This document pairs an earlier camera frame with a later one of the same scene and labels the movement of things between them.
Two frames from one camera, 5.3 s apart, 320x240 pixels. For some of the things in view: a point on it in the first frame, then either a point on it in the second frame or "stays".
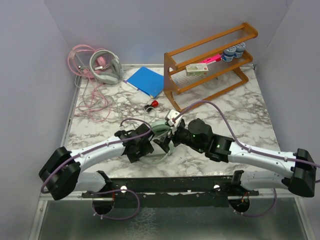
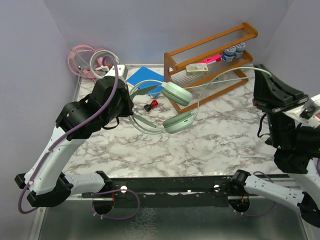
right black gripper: (163, 142) → (266, 97)
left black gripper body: (144, 149) → (124, 109)
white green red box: (198, 69) stays
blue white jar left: (228, 54) stays
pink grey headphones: (105, 66) stays
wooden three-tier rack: (198, 72) stays
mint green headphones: (159, 128) → (178, 123)
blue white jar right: (240, 48) stays
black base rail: (161, 192) stays
